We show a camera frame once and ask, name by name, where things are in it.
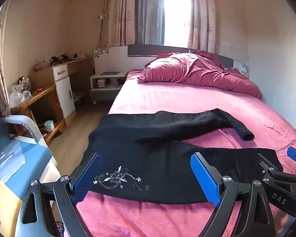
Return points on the wooden desk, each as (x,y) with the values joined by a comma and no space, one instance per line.
(44,104)

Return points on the white cabinet with drawer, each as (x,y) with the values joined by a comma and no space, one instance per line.
(63,89)

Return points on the white grey bed headboard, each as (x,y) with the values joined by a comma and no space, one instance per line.
(138,56)

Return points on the black embroidered pants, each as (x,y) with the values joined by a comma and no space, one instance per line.
(146,157)

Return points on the pink bed sheet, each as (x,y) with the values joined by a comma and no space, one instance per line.
(110,216)

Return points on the blue cushioned armchair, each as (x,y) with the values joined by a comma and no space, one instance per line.
(40,165)

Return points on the clear plastic sleeve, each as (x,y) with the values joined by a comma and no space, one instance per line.
(11,160)

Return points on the white bedside table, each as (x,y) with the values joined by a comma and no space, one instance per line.
(105,86)

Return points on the small teal white bucket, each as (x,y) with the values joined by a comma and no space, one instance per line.
(49,126)

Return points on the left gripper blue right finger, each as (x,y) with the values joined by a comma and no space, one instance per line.
(208,178)

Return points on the crimson duvet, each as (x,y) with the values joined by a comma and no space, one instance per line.
(193,69)

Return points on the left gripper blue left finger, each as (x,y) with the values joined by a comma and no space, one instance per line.
(83,176)

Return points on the floral curtains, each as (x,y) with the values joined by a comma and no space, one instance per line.
(175,23)

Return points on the white plastic bag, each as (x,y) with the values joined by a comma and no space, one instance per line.
(18,94)

